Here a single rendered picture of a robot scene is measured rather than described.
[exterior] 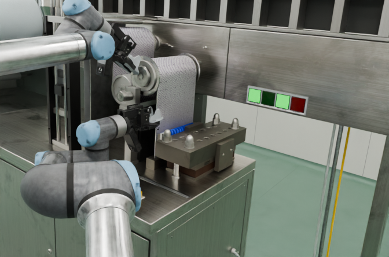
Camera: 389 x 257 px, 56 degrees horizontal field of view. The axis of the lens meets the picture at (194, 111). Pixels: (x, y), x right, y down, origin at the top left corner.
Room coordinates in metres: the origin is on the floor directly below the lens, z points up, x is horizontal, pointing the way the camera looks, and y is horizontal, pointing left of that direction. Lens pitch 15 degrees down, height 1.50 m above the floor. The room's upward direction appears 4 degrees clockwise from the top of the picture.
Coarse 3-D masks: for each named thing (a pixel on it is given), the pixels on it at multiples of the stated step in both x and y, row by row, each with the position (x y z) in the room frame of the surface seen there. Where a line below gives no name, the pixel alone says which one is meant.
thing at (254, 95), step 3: (249, 90) 1.45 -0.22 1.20; (252, 90) 1.44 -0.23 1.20; (255, 90) 1.43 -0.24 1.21; (258, 90) 1.42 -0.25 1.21; (249, 93) 1.45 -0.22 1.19; (252, 93) 1.44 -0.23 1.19; (255, 93) 1.43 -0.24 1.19; (258, 93) 1.42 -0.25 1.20; (249, 96) 1.44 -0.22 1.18; (252, 96) 1.44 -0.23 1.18; (255, 96) 1.43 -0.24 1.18; (258, 96) 1.42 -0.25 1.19; (249, 99) 1.44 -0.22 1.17; (252, 99) 1.44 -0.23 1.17; (255, 99) 1.43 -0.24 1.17; (258, 99) 1.42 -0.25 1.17; (258, 102) 1.42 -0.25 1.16
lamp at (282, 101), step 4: (280, 96) 1.37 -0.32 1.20; (284, 96) 1.36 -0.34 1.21; (288, 96) 1.35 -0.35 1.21; (280, 100) 1.37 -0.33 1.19; (284, 100) 1.36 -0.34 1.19; (288, 100) 1.35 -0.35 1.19; (276, 104) 1.38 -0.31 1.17; (280, 104) 1.37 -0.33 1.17; (284, 104) 1.36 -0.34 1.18; (288, 104) 1.35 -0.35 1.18
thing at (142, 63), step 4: (140, 64) 1.35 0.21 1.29; (144, 64) 1.34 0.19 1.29; (148, 64) 1.32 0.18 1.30; (148, 68) 1.32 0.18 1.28; (152, 68) 1.31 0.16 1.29; (152, 72) 1.31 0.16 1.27; (132, 76) 1.37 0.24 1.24; (152, 76) 1.31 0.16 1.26; (152, 80) 1.31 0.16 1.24; (136, 84) 1.36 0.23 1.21; (152, 84) 1.31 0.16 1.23; (144, 88) 1.33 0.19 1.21; (148, 88) 1.32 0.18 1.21
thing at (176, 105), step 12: (192, 84) 1.49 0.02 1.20; (168, 96) 1.37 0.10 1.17; (180, 96) 1.43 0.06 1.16; (192, 96) 1.49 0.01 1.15; (156, 108) 1.32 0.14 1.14; (168, 108) 1.37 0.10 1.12; (180, 108) 1.43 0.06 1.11; (192, 108) 1.50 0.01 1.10; (168, 120) 1.37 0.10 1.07; (180, 120) 1.43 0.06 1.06; (192, 120) 1.50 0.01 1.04; (156, 132) 1.32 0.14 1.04
